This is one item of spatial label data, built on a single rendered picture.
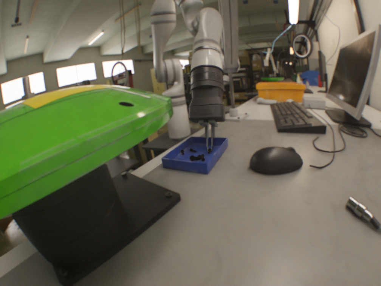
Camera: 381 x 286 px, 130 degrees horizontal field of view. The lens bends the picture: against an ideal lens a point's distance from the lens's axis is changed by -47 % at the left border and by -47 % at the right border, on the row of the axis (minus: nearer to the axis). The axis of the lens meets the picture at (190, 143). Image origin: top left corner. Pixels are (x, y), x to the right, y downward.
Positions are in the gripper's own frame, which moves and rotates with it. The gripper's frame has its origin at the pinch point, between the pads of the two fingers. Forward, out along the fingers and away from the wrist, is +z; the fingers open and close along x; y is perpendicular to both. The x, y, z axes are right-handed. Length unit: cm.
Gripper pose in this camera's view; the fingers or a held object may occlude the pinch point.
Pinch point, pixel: (209, 150)
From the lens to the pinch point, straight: 38.0
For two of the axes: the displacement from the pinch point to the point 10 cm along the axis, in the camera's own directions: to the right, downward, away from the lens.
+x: 9.4, -0.1, -3.3
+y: -3.3, -1.0, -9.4
